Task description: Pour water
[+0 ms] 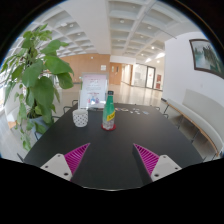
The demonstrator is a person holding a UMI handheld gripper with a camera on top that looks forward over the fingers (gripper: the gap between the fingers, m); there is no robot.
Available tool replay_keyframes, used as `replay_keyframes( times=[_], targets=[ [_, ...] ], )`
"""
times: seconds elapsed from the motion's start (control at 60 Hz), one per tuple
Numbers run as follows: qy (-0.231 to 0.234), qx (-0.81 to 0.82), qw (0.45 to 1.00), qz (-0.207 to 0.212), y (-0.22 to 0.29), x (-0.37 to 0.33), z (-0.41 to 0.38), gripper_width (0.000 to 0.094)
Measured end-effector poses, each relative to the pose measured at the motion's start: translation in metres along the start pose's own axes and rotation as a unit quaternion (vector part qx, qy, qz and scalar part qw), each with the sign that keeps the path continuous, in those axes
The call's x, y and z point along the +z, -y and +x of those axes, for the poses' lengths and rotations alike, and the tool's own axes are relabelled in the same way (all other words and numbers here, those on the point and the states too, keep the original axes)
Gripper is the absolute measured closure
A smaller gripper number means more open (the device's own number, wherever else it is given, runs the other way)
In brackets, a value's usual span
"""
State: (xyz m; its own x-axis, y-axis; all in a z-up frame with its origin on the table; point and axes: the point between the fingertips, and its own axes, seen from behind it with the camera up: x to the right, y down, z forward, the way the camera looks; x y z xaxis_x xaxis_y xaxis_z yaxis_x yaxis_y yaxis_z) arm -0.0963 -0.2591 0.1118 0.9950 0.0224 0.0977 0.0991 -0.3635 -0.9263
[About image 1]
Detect white pink standing sign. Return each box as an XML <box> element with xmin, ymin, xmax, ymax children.
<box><xmin>78</xmin><ymin>72</ymin><xmax>109</xmax><ymax>110</ymax></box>

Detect long white bench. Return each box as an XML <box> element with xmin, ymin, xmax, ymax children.
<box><xmin>163</xmin><ymin>88</ymin><xmax>224</xmax><ymax>158</ymax></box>

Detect dark framed wall picture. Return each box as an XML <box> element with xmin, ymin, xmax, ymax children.
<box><xmin>189</xmin><ymin>38</ymin><xmax>224</xmax><ymax>80</ymax></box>

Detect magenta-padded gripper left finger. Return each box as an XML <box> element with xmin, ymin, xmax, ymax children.
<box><xmin>39</xmin><ymin>142</ymin><xmax>92</xmax><ymax>183</ymax></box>

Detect ceiling lights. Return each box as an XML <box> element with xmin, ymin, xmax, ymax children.
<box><xmin>118</xmin><ymin>18</ymin><xmax>168</xmax><ymax>66</ymax></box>

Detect white polka dot mug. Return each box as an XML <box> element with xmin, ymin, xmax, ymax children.
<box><xmin>72</xmin><ymin>108</ymin><xmax>90</xmax><ymax>128</ymax></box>

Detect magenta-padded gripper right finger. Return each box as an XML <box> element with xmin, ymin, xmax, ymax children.
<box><xmin>132</xmin><ymin>143</ymin><xmax>183</xmax><ymax>186</ymax></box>

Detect black metal chair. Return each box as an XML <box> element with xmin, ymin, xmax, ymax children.
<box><xmin>63</xmin><ymin>99</ymin><xmax>80</xmax><ymax>114</ymax></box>

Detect large leafy potted plant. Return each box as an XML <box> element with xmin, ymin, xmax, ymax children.
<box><xmin>0</xmin><ymin>23</ymin><xmax>75</xmax><ymax>152</ymax></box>

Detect flat round red coaster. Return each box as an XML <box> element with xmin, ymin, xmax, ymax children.
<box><xmin>101</xmin><ymin>123</ymin><xmax>117</xmax><ymax>132</ymax></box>

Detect green plastic drink bottle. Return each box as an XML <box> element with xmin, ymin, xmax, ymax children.
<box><xmin>101</xmin><ymin>90</ymin><xmax>117</xmax><ymax>131</ymax></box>

